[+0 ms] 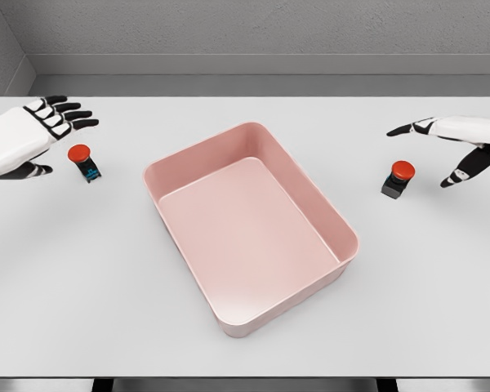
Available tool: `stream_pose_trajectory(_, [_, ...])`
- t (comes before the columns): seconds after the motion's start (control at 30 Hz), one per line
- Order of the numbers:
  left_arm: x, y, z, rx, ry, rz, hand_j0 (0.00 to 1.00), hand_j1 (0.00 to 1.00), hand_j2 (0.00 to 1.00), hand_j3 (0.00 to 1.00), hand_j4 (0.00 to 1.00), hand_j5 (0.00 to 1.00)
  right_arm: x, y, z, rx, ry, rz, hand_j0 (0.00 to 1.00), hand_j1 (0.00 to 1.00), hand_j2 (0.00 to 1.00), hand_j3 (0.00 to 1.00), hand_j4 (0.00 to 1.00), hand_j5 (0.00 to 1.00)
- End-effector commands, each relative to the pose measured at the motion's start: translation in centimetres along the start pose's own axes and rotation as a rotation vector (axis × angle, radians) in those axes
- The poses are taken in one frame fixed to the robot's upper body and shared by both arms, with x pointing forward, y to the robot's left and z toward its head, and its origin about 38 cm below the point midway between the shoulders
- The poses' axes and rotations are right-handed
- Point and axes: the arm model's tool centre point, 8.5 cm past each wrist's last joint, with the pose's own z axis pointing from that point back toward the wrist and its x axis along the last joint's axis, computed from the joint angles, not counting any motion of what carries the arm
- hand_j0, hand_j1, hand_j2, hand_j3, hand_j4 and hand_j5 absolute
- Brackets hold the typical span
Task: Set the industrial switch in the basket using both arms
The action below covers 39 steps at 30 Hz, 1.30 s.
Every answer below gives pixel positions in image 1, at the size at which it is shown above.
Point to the red button switch, blue print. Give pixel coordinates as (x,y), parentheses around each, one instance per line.
(83,161)

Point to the red button switch, plain black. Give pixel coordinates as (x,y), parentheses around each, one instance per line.
(398,177)

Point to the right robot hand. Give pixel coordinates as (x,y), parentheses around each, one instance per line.
(461,128)

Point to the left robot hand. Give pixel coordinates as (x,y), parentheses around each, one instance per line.
(14,136)

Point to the pink rectangular basket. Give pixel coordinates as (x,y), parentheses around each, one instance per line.
(249,228)

